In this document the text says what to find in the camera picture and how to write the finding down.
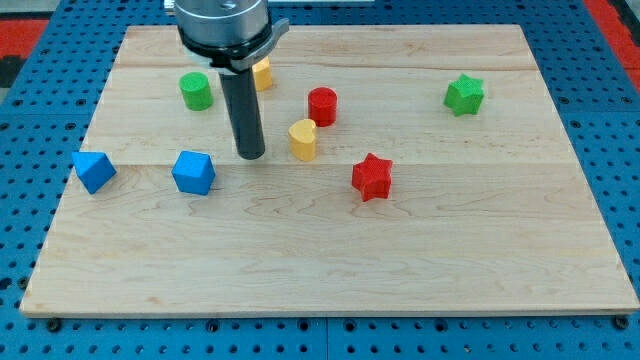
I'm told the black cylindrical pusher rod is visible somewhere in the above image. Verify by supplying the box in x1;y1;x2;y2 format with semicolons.
219;70;265;160

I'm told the yellow heart block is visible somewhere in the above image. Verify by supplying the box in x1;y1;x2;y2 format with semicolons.
288;119;317;162

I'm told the yellow block behind rod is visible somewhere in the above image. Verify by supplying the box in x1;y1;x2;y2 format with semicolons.
252;57;273;91

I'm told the green cylinder block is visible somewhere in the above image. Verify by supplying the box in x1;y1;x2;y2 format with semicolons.
179;72;213;111

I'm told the red cylinder block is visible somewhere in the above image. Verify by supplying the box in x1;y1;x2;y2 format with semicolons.
307;87;338;127

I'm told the blue cube block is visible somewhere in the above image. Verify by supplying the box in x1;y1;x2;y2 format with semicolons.
171;150;216;196

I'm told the red star block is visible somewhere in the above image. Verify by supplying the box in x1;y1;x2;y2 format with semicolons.
351;153;393;202

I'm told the blue triangle block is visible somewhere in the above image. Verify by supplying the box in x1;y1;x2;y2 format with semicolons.
72;151;117;194

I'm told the wooden board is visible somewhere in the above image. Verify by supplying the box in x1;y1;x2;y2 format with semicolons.
21;25;639;319

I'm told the green star block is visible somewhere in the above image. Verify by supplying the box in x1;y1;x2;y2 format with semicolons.
443;73;485;117

